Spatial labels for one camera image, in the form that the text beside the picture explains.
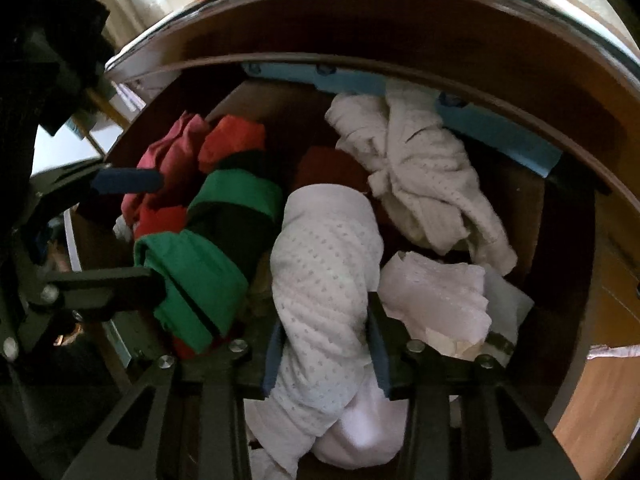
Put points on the cream mesh underwear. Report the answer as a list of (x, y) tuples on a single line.
[(420, 175), (320, 270)]

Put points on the green underwear dark body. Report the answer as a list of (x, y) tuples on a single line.
[(240, 195)]

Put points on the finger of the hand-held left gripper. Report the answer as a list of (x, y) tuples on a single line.
[(105, 285), (130, 181)]

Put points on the orange-red underwear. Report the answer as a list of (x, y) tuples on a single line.
[(232, 140)]

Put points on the wooden drawer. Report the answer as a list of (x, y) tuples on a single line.
[(270, 105)]

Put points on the red underwear grey waistband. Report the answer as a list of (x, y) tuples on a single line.
[(330, 170)]

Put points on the smooth pink underwear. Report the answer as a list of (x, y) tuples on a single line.
[(360, 435)]

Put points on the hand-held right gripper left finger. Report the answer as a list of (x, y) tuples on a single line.
[(272, 360)]

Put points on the light blue drawer strip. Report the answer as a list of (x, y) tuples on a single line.
[(500, 130)]

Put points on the pale pink mesh underwear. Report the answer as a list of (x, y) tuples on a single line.
[(440, 300)]

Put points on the white cloth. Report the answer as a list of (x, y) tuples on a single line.
[(507, 305)]

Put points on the crimson underwear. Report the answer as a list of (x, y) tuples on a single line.
[(170, 160)]

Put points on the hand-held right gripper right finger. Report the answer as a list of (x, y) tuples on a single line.
[(378, 355)]

